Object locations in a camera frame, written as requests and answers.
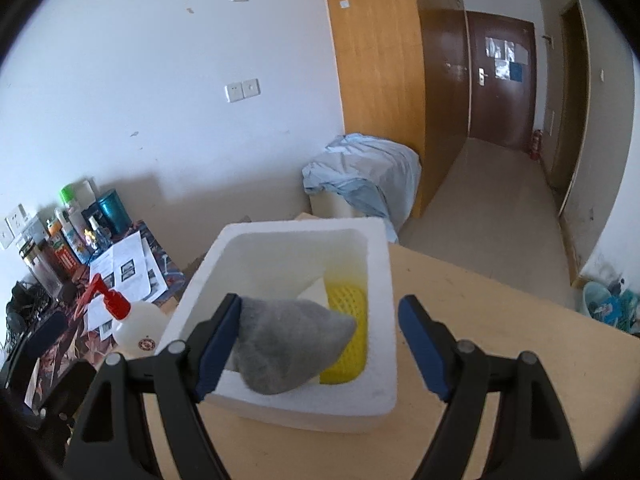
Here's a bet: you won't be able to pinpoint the grey sock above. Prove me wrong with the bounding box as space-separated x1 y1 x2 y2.
227 296 358 396

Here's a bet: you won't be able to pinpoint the white foam box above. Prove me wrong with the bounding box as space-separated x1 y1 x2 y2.
161 217 399 435

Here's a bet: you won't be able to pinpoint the green capped spray can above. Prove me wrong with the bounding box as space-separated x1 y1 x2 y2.
60 185 93 256

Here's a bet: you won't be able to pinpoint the printed paper sheets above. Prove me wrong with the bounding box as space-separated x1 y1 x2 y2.
82 235 171 341

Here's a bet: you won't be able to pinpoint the red labelled can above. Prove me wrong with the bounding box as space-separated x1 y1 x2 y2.
50 237 81 272

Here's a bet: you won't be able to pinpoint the white bottle with red pump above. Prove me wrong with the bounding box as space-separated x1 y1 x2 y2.
89 274 173 361

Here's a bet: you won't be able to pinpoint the dark brown door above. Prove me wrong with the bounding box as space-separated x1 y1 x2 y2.
465 10 538 153

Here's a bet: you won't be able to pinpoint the white cloth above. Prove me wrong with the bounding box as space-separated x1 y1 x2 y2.
297 275 331 311

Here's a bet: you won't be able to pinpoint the brown side door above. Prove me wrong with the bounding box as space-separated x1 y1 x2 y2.
547 0 591 216

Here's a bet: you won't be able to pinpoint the light blue cloth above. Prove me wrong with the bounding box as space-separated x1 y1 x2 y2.
301 133 422 231

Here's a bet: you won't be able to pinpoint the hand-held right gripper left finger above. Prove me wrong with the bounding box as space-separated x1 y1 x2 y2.
62 294 243 480

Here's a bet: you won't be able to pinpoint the printed tablecloth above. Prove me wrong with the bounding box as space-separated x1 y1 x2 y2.
25 220 186 411

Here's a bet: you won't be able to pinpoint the yellow foam net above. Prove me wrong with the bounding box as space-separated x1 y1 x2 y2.
320 275 371 386

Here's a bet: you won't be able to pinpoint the taped paper notices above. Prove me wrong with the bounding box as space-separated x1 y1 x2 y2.
485 37 527 82

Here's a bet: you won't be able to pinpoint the teal tumbler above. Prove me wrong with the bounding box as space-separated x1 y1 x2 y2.
96 189 132 236

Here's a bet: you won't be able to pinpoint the teal basin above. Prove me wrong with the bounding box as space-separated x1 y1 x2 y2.
582 277 640 333

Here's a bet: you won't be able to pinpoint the white double wall socket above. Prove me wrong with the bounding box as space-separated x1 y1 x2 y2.
224 78 262 104

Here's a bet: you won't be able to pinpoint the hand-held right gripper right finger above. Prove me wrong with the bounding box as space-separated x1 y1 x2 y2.
397 295 583 480

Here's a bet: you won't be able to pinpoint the wooden wardrobe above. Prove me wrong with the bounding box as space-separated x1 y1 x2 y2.
319 0 471 218

